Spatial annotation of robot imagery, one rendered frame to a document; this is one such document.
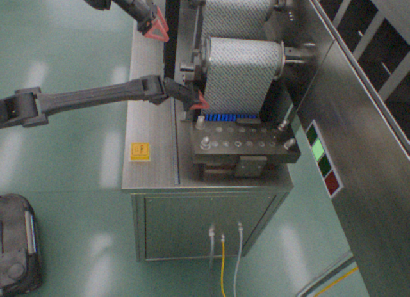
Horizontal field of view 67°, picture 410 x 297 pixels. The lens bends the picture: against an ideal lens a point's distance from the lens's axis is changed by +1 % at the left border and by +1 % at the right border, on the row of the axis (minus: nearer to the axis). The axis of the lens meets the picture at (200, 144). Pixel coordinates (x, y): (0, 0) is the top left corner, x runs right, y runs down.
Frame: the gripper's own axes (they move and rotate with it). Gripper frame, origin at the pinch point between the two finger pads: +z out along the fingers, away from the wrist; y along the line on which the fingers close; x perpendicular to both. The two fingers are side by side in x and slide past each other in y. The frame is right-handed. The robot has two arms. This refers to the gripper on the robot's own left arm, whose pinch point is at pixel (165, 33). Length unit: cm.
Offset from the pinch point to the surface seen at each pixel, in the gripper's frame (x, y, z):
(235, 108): -1.5, 7.4, 37.8
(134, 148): -37.0, 16.8, 17.2
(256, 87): 10.5, 7.6, 34.9
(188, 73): -7.5, -3.3, 18.8
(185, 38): -22, -65, 37
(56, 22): -164, -221, 4
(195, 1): 8.5, -20.2, 7.4
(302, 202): -34, -9, 164
